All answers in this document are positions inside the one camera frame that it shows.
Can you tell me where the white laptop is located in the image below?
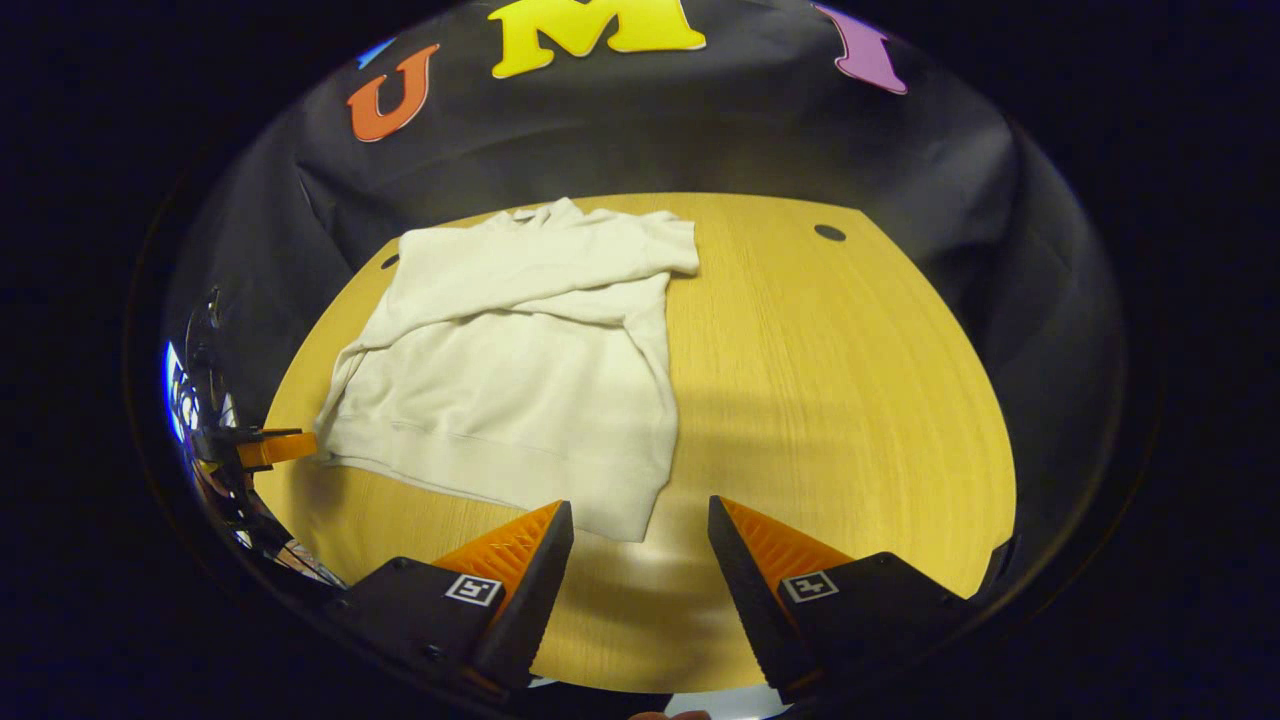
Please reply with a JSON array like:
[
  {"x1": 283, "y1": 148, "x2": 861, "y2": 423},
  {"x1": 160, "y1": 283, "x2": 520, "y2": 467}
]
[{"x1": 163, "y1": 340, "x2": 201, "y2": 446}]

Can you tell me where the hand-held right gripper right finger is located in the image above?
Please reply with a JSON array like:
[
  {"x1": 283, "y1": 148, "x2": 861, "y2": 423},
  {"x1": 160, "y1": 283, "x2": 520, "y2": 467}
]
[{"x1": 707, "y1": 495, "x2": 976, "y2": 703}]

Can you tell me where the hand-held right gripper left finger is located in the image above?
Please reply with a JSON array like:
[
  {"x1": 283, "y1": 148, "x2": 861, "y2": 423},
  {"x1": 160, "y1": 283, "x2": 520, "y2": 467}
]
[{"x1": 330, "y1": 500, "x2": 576, "y2": 701}]

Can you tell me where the cream sweatshirt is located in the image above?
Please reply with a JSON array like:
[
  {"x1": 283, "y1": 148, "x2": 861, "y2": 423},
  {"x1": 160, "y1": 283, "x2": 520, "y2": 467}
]
[{"x1": 315, "y1": 197, "x2": 701, "y2": 543}]

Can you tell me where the black backdrop cloth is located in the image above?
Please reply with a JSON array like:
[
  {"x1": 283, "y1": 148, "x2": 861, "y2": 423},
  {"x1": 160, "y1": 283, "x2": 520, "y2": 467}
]
[{"x1": 160, "y1": 0, "x2": 1126, "y2": 601}]

